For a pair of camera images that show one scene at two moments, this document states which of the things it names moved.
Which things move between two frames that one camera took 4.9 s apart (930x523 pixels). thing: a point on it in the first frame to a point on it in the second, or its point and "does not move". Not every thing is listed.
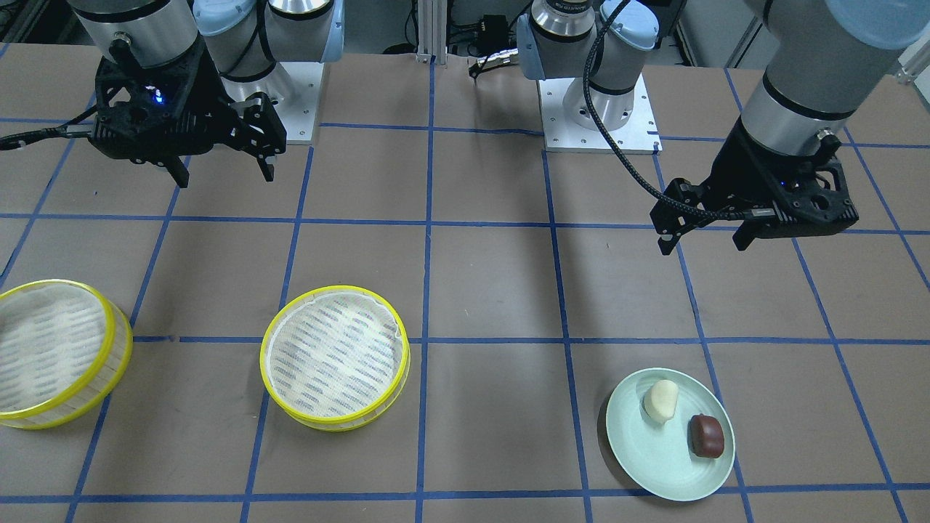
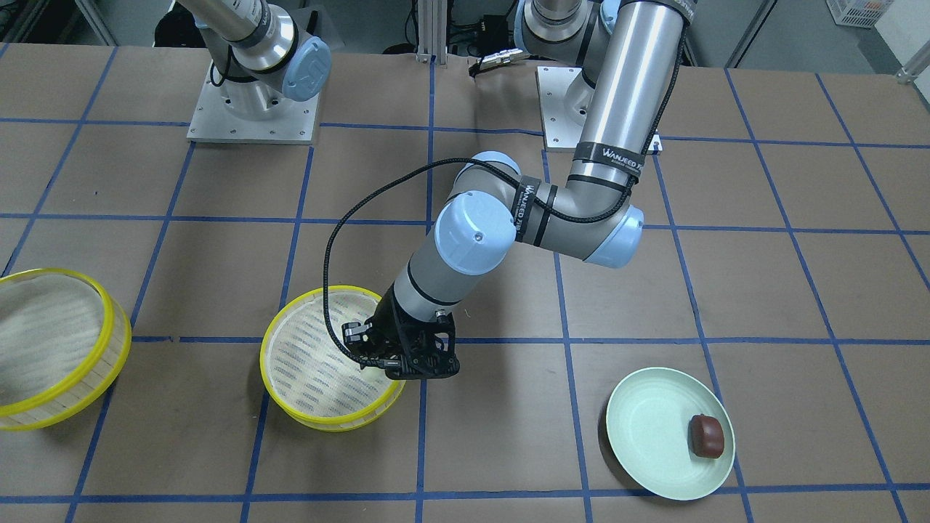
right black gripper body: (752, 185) to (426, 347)
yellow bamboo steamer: (65, 347) does not move
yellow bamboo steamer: (336, 358) does not move
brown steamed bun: (705, 436) does not move
